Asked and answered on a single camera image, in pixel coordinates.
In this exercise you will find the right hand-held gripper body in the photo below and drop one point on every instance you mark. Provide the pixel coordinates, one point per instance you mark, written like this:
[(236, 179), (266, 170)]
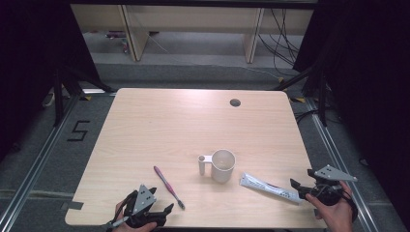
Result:
[(332, 174)]

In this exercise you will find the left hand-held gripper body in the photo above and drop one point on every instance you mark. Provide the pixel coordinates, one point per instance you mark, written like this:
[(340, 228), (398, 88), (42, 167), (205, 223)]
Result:
[(143, 199)]

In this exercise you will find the white toothpaste tube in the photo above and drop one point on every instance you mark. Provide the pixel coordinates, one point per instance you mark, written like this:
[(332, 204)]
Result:
[(267, 188)]

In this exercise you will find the grey tape strip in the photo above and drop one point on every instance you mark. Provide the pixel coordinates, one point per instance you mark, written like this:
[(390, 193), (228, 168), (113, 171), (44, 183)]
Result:
[(72, 205)]

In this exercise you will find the white cup with side holder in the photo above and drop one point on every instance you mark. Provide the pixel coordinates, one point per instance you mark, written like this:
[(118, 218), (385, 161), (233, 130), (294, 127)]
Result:
[(222, 174)]

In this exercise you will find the black curtain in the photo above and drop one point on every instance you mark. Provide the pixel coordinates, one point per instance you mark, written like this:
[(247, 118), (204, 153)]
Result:
[(32, 64), (370, 80)]

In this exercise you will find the person's left hand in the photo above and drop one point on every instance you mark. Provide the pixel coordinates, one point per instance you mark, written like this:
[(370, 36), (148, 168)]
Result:
[(129, 229)]

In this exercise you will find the light wooden desk frame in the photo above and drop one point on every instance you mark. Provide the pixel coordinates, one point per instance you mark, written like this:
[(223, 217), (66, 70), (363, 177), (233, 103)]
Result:
[(193, 19)]

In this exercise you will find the aluminium floor rail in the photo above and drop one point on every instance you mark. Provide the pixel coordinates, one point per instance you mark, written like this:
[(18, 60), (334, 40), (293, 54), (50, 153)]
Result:
[(35, 164), (341, 164)]

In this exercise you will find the pink toothbrush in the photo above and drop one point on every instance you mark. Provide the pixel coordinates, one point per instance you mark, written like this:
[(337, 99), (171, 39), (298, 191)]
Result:
[(166, 184)]

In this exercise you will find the black metal stand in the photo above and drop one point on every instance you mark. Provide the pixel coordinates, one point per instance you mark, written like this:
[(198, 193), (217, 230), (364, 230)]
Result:
[(322, 96), (58, 96)]

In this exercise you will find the person's right hand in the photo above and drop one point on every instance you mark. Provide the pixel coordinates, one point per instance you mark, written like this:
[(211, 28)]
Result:
[(336, 216)]

